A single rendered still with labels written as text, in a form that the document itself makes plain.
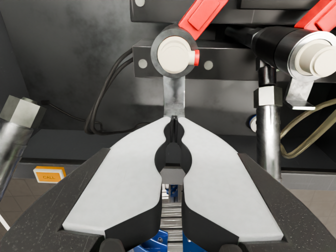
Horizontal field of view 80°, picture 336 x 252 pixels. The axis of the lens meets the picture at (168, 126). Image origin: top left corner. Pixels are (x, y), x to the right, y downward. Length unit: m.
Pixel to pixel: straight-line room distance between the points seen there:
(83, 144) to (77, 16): 0.24
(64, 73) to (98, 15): 0.13
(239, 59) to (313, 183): 0.28
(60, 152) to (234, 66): 0.35
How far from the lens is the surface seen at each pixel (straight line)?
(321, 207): 2.29
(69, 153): 0.44
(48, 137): 0.52
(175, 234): 0.77
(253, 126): 0.47
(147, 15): 0.25
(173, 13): 0.25
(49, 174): 0.43
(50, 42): 0.46
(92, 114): 0.25
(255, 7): 0.24
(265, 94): 0.18
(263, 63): 0.19
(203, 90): 0.42
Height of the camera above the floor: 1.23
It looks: 61 degrees down
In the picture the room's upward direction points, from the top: 175 degrees counter-clockwise
